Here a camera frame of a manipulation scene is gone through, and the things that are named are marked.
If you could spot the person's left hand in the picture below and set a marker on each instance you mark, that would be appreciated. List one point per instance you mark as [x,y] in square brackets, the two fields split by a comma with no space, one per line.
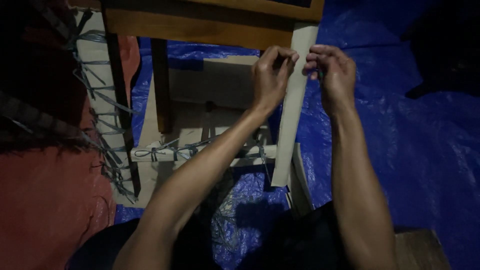
[264,80]

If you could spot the person's right hand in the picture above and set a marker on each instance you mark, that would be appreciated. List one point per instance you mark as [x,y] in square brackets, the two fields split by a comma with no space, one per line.
[337,80]

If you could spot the person's right fingers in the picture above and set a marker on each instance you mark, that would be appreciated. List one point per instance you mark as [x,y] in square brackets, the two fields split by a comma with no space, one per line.
[314,60]

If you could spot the flat cardboard sheet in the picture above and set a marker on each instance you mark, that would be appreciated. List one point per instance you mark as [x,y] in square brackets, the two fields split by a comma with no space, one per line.
[217,84]

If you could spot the blue plastic tarp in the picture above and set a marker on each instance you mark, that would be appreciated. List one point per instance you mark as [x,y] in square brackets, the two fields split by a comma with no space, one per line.
[405,142]

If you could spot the dark bulky object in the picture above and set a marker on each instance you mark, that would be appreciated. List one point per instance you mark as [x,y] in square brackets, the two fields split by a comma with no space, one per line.
[446,45]

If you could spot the cardboard crossbar wrap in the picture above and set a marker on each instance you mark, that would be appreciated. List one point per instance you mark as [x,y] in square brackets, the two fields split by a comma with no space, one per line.
[165,154]

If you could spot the person's dark clothing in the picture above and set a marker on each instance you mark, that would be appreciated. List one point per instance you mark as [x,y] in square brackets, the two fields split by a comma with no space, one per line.
[285,243]

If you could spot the brown cardboard piece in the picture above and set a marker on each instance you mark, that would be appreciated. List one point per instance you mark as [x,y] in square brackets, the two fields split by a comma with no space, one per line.
[420,249]

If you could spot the wide cardboard leg wrap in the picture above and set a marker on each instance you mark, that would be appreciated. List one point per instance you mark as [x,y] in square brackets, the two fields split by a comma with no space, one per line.
[95,75]

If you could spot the dark striped cloth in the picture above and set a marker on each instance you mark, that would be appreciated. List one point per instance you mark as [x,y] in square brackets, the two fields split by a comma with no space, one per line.
[33,75]

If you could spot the red plastic tarp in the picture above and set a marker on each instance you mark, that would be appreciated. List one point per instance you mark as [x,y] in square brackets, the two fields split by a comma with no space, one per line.
[48,202]

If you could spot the brown wooden table frame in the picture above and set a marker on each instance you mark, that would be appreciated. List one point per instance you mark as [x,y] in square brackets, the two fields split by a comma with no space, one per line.
[198,26]

